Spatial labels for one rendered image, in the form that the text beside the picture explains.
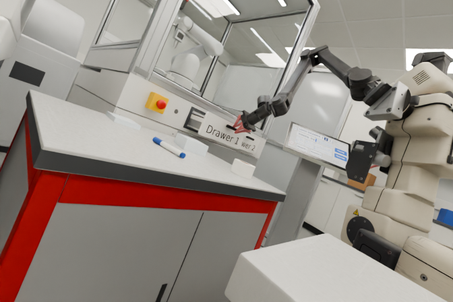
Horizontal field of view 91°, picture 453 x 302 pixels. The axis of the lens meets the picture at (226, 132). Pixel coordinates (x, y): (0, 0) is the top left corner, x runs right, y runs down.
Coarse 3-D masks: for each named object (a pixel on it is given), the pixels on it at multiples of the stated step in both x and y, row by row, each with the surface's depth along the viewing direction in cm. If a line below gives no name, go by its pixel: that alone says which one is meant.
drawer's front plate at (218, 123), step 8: (208, 112) 100; (208, 120) 100; (216, 120) 104; (224, 120) 107; (200, 128) 100; (208, 128) 102; (216, 128) 105; (224, 128) 108; (208, 136) 103; (232, 136) 113; (240, 136) 118; (232, 144) 115; (240, 144) 119
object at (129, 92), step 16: (80, 80) 142; (96, 80) 116; (112, 80) 98; (128, 80) 87; (144, 80) 91; (112, 96) 92; (128, 96) 88; (144, 96) 93; (176, 96) 102; (144, 112) 94; (192, 112) 110; (176, 128) 107; (192, 128) 119; (224, 144) 131
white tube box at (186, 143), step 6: (180, 138) 79; (186, 138) 74; (192, 138) 86; (180, 144) 77; (186, 144) 73; (192, 144) 74; (198, 144) 75; (204, 144) 80; (192, 150) 75; (198, 150) 76; (204, 150) 77; (204, 156) 77
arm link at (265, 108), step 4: (260, 104) 104; (264, 104) 99; (268, 104) 102; (260, 108) 100; (264, 108) 98; (268, 108) 100; (256, 112) 101; (260, 112) 99; (264, 112) 99; (268, 112) 99; (260, 116) 100; (264, 116) 100
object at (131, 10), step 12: (120, 0) 142; (132, 0) 122; (144, 0) 107; (156, 0) 96; (120, 12) 132; (132, 12) 115; (144, 12) 102; (108, 24) 144; (120, 24) 124; (132, 24) 109; (144, 24) 97; (108, 36) 134; (120, 36) 117; (132, 36) 103
